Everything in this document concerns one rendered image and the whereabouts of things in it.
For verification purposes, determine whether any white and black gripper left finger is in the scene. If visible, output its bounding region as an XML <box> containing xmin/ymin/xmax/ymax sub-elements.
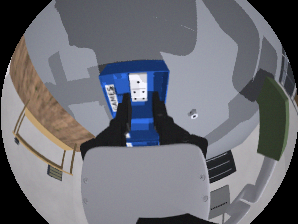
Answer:
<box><xmin>80</xmin><ymin>93</ymin><xmax>132</xmax><ymax>160</ymax></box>

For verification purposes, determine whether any blue rack of labelled bins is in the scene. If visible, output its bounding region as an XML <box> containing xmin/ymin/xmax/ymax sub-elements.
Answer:
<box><xmin>99</xmin><ymin>60</ymin><xmax>170</xmax><ymax>147</ymax></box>

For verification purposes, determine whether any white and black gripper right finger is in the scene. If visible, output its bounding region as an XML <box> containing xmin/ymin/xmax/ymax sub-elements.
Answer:
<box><xmin>152</xmin><ymin>91</ymin><xmax>208</xmax><ymax>159</ymax></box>

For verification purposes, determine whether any white domino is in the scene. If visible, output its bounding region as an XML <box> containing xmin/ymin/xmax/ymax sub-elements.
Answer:
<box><xmin>129</xmin><ymin>72</ymin><xmax>147</xmax><ymax>102</ymax></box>

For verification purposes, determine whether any small silver hex nut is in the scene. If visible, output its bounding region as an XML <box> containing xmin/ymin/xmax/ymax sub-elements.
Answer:
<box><xmin>190</xmin><ymin>111</ymin><xmax>198</xmax><ymax>119</ymax></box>

